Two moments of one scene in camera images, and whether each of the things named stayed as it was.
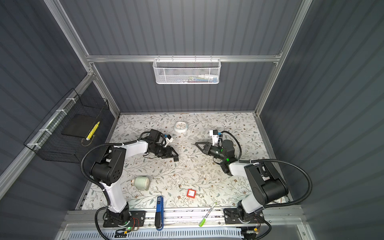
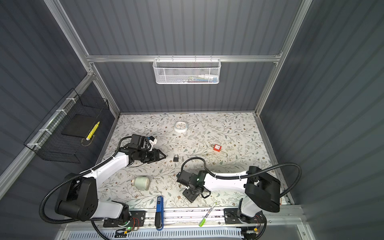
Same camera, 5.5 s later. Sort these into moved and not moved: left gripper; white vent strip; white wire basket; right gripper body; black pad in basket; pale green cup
Moved: right gripper body; left gripper
Not moved: white wire basket; white vent strip; black pad in basket; pale green cup
